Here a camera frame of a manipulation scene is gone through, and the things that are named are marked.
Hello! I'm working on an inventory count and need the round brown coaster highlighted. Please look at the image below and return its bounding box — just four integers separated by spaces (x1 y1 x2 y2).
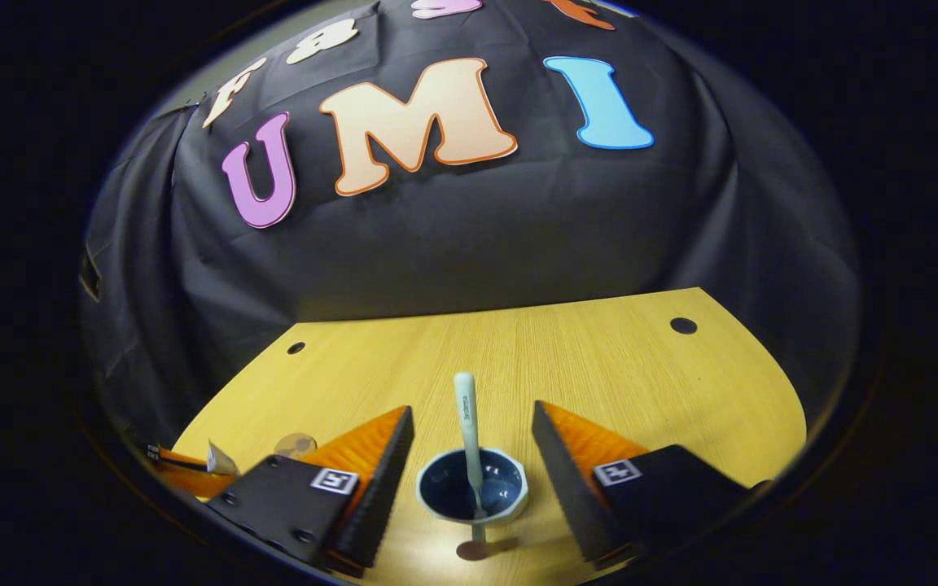
274 432 318 459

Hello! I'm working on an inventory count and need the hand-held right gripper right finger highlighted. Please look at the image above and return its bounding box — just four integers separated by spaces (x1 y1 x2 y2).
531 400 751 568

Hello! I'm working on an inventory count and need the blue cup with wooden handle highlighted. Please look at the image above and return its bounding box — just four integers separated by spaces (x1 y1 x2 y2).
415 448 529 562

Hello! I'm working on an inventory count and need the wooden desktop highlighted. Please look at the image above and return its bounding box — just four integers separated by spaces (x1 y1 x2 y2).
168 286 808 585

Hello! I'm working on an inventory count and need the pale green toothbrush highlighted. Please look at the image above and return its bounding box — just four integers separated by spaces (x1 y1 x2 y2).
453 372 489 520

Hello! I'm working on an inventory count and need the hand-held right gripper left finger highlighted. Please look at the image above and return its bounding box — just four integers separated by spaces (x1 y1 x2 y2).
207 405 415 575

